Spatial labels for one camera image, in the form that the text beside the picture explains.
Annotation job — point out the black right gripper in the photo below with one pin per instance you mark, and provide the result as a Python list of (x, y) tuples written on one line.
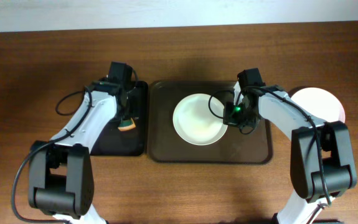
[(239, 119)]

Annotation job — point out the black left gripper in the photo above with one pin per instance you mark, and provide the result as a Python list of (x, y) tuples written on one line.
[(126, 115)]

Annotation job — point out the cream plate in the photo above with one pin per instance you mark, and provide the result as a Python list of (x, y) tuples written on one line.
[(197, 119)]

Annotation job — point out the orange green sponge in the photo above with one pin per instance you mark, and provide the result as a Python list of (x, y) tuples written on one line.
[(126, 125)]

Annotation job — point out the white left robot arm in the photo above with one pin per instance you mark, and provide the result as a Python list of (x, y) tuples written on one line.
[(60, 172)]

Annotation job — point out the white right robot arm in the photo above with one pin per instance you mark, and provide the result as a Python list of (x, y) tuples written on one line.
[(322, 164)]

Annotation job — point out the black small tray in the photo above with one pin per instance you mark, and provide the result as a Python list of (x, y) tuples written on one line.
[(112, 142)]

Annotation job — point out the brown serving tray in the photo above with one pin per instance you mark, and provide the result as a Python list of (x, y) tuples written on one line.
[(165, 145)]

